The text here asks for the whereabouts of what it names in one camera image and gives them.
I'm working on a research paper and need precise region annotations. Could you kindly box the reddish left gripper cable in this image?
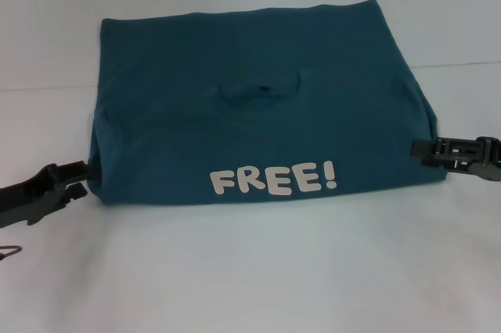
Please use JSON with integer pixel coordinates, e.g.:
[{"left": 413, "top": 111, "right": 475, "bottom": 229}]
[{"left": 0, "top": 244, "right": 23, "bottom": 262}]

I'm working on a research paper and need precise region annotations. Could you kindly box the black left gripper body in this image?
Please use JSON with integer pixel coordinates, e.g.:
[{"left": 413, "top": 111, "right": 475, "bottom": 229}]
[{"left": 0, "top": 163, "right": 68, "bottom": 229}]

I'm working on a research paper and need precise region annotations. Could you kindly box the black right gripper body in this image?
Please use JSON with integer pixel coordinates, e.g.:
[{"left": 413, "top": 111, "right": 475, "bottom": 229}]
[{"left": 434, "top": 135, "right": 501, "bottom": 172}]

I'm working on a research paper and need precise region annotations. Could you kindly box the teal blue t-shirt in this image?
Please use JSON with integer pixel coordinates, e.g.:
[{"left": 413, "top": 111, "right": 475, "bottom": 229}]
[{"left": 86, "top": 3, "right": 448, "bottom": 209}]

